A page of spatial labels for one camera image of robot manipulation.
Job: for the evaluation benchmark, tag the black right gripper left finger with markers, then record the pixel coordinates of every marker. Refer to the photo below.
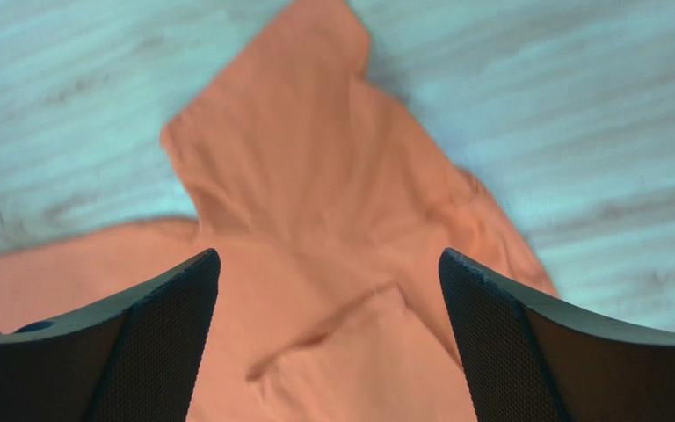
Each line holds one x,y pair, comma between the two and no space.
133,356

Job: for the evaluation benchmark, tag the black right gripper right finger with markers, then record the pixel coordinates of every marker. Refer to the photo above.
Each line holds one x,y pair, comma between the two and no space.
528,356

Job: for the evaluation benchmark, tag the orange t-shirt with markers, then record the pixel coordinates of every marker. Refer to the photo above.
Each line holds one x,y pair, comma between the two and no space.
330,207

